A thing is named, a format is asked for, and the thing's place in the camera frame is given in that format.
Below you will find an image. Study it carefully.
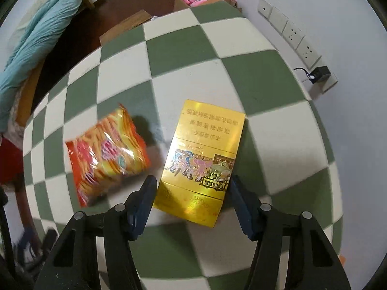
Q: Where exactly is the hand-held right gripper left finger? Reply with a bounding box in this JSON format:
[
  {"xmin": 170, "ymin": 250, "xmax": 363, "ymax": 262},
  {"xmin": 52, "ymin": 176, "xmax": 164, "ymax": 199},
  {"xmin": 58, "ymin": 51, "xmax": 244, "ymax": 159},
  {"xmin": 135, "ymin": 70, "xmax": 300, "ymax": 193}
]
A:
[{"xmin": 33, "ymin": 174, "xmax": 158, "ymax": 290}]

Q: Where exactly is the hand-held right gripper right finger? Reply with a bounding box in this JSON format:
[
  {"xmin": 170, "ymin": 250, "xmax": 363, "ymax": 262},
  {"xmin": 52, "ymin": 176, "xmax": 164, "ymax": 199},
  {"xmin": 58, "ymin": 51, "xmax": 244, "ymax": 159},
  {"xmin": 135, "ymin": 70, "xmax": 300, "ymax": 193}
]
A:
[{"xmin": 230, "ymin": 174, "xmax": 353, "ymax": 290}]

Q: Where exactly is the yellow cigarette box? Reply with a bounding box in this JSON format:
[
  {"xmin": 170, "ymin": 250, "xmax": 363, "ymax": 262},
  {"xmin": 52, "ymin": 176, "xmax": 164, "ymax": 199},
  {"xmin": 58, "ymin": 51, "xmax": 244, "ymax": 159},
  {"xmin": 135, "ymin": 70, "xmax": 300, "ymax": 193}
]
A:
[{"xmin": 152, "ymin": 99, "xmax": 246, "ymax": 229}]

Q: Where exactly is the orange snack bag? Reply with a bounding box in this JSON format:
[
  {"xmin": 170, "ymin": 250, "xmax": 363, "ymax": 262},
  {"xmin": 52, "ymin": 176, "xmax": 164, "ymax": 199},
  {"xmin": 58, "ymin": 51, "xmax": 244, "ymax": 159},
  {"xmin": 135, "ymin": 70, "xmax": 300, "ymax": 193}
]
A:
[{"xmin": 65, "ymin": 103, "xmax": 152, "ymax": 209}]

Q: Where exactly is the red blanket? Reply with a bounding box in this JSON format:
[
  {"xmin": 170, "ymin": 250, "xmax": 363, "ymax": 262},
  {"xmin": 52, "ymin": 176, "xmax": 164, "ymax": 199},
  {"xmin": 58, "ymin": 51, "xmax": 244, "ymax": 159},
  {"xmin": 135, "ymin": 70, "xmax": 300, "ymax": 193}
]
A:
[{"xmin": 0, "ymin": 135, "xmax": 25, "ymax": 185}]

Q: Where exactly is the black charger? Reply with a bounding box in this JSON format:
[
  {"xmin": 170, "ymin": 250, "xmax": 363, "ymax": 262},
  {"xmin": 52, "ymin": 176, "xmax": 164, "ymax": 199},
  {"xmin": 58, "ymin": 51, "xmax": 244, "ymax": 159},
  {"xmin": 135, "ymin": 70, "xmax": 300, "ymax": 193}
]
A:
[{"xmin": 308, "ymin": 65, "xmax": 332, "ymax": 85}]

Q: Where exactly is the patterned bed sheet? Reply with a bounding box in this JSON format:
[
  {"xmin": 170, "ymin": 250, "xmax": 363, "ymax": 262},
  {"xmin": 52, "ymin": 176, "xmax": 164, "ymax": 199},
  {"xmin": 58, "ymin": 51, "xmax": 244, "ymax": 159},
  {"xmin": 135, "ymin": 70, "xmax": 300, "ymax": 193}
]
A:
[{"xmin": 0, "ymin": 97, "xmax": 24, "ymax": 140}]

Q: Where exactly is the green white checkered tablecloth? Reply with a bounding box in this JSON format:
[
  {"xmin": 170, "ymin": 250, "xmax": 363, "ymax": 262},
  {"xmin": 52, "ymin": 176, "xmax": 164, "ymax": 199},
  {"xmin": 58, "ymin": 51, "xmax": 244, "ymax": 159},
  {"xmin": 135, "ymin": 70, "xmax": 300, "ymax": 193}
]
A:
[{"xmin": 22, "ymin": 0, "xmax": 345, "ymax": 290}]

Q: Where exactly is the small wooden stool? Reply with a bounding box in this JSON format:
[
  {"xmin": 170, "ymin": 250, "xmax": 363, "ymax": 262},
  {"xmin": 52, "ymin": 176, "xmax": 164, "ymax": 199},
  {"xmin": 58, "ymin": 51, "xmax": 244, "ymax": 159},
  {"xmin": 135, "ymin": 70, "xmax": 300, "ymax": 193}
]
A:
[{"xmin": 99, "ymin": 9, "xmax": 155, "ymax": 46}]

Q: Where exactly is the light blue duvet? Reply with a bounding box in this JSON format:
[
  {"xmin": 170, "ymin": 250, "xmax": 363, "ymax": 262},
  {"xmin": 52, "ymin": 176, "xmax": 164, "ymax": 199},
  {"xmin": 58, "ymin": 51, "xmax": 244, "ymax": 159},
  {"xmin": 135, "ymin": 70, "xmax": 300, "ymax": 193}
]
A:
[{"xmin": 0, "ymin": 0, "xmax": 86, "ymax": 98}]

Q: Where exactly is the cardboard box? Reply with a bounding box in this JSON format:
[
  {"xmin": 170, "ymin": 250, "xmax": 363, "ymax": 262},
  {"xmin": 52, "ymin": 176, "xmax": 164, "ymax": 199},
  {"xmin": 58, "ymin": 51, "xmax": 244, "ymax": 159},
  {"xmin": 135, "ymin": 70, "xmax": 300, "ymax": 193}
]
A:
[{"xmin": 173, "ymin": 0, "xmax": 243, "ymax": 15}]

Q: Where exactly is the black charger cable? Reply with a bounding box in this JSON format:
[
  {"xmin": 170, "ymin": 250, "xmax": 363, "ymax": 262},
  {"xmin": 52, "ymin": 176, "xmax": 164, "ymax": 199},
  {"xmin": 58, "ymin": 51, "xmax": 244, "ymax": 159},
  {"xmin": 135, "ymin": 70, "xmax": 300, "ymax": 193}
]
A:
[{"xmin": 293, "ymin": 67, "xmax": 313, "ymax": 81}]

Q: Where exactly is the white wall socket plate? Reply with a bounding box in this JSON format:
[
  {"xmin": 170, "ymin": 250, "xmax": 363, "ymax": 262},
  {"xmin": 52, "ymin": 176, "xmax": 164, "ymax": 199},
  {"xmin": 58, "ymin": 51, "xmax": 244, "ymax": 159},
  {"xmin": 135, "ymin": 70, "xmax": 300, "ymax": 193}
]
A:
[
  {"xmin": 257, "ymin": 0, "xmax": 279, "ymax": 19},
  {"xmin": 282, "ymin": 21, "xmax": 305, "ymax": 49},
  {"xmin": 313, "ymin": 66, "xmax": 338, "ymax": 94},
  {"xmin": 297, "ymin": 36, "xmax": 323, "ymax": 67},
  {"xmin": 270, "ymin": 7, "xmax": 290, "ymax": 34}
]

